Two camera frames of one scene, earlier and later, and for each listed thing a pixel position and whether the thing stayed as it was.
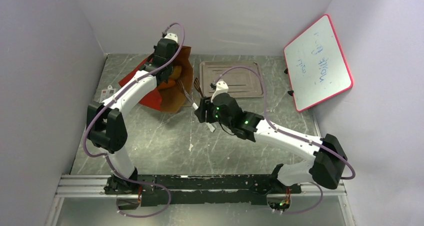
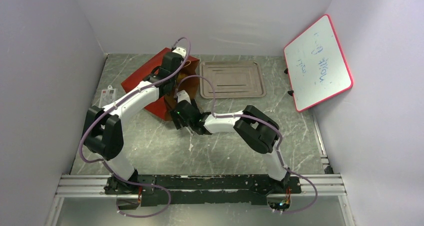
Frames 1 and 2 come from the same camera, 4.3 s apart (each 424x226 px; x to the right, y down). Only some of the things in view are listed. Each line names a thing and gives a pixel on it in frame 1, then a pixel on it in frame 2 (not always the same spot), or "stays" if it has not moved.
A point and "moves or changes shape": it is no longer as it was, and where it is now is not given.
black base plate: x=199 y=189 stays
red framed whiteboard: x=316 y=65 stays
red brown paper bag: x=172 y=99 moves or changes shape
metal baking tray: x=242 y=79 stays
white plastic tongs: x=197 y=84 -> x=190 y=131
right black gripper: x=202 y=109 -> x=180 y=117
